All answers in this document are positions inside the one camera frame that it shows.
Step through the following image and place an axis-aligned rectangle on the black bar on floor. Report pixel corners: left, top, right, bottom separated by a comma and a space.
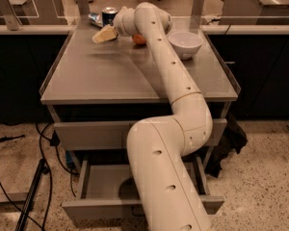
15, 159, 45, 231

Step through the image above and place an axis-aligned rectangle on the white ceramic bowl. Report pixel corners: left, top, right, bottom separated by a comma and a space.
169, 32, 203, 60

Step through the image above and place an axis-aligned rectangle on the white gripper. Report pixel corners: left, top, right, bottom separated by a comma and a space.
92, 6, 141, 43

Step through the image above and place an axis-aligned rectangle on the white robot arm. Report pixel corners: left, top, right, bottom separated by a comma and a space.
92, 2, 213, 231

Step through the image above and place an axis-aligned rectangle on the crumpled blue chip bag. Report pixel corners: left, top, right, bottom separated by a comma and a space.
88, 13, 103, 28

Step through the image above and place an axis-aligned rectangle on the grey drawer cabinet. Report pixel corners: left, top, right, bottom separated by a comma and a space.
39, 16, 242, 175

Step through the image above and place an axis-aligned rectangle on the blue pepsi can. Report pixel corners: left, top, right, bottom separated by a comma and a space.
102, 7, 118, 26

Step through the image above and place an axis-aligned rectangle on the orange fruit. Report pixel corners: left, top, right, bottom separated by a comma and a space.
132, 35, 146, 45

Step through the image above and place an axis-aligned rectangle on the clear acrylic barrier panel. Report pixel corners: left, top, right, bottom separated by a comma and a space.
9, 0, 289, 34

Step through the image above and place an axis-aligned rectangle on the grey upper drawer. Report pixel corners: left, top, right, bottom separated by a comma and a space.
54, 118, 226, 153

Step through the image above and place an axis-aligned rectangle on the grey open lower drawer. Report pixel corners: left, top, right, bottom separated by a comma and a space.
61, 154, 225, 220

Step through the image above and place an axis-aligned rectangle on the black cable on floor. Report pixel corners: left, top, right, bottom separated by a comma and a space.
0, 122, 80, 231

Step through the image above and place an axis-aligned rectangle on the dark cloth on floor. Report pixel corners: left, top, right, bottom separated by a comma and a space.
205, 114, 248, 177

